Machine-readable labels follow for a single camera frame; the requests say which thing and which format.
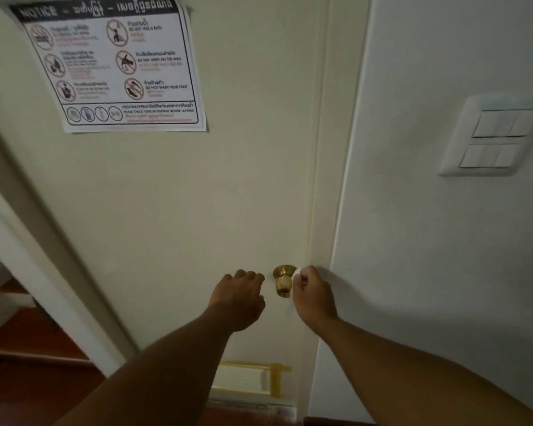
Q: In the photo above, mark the person's right hand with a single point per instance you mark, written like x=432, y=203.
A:
x=315, y=301

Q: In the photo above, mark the person's left hand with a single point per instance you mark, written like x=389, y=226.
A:
x=237, y=303

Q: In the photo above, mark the person's right fingers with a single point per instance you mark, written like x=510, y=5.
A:
x=303, y=279

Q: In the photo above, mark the person's left fingers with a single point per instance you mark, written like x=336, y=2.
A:
x=244, y=278

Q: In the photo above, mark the small white cloth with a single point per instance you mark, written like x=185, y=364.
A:
x=296, y=275

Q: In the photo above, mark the person's right forearm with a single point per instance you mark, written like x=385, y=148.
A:
x=417, y=381

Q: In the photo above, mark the person's left forearm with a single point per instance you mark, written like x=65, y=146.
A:
x=160, y=377

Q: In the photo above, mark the brass door knob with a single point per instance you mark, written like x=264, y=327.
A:
x=283, y=279

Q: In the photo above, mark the cream door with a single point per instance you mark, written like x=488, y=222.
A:
x=195, y=195

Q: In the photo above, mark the yellow-framed door vent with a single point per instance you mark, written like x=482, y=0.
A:
x=248, y=379

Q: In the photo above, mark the white notice poster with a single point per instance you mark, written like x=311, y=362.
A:
x=115, y=62

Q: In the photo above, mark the white wall switch panel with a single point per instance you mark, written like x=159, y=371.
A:
x=493, y=137

